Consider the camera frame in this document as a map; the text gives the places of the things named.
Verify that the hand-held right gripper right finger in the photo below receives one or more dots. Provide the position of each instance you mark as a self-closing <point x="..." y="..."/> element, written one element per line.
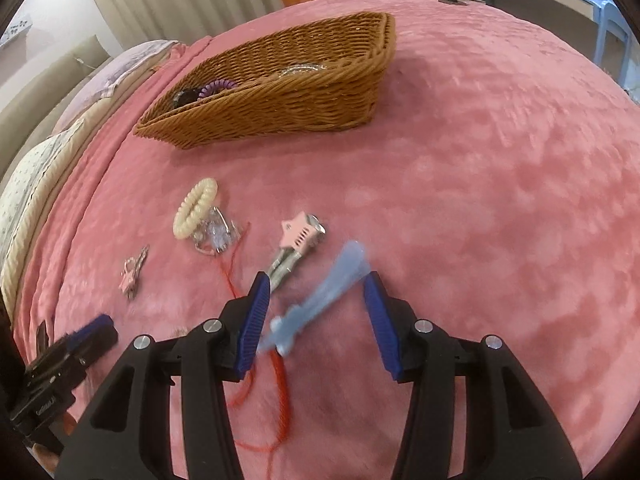
<point x="380" y="321"/>

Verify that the pink blanket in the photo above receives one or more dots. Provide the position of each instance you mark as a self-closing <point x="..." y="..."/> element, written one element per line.
<point x="400" y="210"/>

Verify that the floral pillow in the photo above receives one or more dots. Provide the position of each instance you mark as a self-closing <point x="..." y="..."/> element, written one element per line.
<point x="25" y="195"/>

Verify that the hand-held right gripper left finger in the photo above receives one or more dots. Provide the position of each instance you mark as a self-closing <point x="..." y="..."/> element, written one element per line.
<point x="252" y="318"/>

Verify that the light blue hair clip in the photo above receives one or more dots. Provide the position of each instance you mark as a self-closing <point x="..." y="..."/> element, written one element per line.
<point x="320" y="300"/>

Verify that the pink star hair clip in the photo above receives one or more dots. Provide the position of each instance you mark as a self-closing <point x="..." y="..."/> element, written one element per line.
<point x="295" y="240"/>

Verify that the beige headboard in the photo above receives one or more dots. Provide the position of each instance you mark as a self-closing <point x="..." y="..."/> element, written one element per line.
<point x="47" y="90"/>

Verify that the lilac pillow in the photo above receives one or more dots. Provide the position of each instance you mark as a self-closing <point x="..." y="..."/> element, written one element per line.
<point x="117" y="77"/>

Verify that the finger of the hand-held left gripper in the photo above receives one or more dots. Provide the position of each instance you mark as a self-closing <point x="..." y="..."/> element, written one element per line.
<point x="92" y="332"/>

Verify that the small pink star clip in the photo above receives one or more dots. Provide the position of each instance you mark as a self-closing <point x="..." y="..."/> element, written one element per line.
<point x="132" y="275"/>

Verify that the light blue chair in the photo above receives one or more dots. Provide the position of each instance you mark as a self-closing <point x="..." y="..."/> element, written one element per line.
<point x="617" y="35"/>

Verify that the clear crystal hair clip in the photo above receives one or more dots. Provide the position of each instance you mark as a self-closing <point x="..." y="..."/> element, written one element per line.
<point x="216" y="232"/>

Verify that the person's left hand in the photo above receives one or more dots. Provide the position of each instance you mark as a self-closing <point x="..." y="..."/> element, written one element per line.
<point x="47" y="452"/>

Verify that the brown wicker basket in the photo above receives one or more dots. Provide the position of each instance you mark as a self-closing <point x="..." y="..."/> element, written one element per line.
<point x="280" y="80"/>

